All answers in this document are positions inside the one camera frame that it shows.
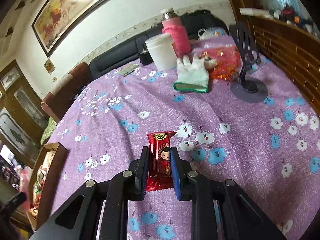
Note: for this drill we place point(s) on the cardboard box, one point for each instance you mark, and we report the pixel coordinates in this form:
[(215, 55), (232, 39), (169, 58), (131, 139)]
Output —
[(53, 180)]

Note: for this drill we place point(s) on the yellow wall plaque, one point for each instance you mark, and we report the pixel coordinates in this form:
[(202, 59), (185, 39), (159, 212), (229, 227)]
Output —
[(49, 65)]

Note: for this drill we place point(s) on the white plastic jar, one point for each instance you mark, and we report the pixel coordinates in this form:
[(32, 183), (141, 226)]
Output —
[(162, 51)]

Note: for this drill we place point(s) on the white plastic bag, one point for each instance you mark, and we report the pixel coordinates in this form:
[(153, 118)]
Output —
[(202, 33)]

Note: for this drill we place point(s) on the purple floral tablecloth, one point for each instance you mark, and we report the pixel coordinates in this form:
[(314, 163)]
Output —
[(225, 142)]

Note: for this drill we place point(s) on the brown armchair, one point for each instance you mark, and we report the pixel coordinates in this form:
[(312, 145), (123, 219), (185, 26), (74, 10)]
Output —
[(65, 87)]

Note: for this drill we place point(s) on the small green packet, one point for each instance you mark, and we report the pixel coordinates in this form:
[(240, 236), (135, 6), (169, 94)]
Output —
[(128, 69)]

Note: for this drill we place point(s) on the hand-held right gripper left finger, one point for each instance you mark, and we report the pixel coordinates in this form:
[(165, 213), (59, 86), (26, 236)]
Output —
[(140, 177)]

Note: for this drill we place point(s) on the pile of snacks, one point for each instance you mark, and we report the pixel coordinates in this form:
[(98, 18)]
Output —
[(40, 177)]

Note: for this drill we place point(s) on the red plastic bag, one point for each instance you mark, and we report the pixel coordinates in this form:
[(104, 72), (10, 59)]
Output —
[(223, 60)]

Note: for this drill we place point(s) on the bottle with pink sleeve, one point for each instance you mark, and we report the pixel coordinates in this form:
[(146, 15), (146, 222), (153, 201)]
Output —
[(176, 33)]

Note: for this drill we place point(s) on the black sofa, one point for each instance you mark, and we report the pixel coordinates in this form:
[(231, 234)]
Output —
[(120, 52)]

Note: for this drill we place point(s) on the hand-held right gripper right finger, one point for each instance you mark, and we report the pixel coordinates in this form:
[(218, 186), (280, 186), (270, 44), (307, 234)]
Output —
[(176, 175)]

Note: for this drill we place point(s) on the small pink snack packet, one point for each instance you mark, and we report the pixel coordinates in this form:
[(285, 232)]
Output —
[(26, 187)]

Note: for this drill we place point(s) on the white glove with green cuff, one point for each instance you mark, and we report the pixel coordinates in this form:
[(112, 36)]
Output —
[(193, 73)]

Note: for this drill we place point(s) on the framed painting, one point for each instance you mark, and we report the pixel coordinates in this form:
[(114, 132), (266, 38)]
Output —
[(72, 7)]

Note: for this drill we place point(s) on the wooden glass-door cabinet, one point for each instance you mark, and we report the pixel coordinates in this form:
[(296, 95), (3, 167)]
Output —
[(17, 105)]

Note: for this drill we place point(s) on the black phone stand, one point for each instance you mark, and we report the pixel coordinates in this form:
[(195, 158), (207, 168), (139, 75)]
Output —
[(246, 55)]

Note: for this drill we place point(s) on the green blanket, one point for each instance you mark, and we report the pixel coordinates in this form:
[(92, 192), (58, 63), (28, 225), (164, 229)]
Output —
[(48, 130)]

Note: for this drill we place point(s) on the shiny red snack packet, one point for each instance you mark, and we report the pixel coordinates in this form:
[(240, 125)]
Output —
[(160, 160)]

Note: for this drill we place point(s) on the black devices on sofa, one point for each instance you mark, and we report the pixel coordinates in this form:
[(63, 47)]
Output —
[(78, 92)]

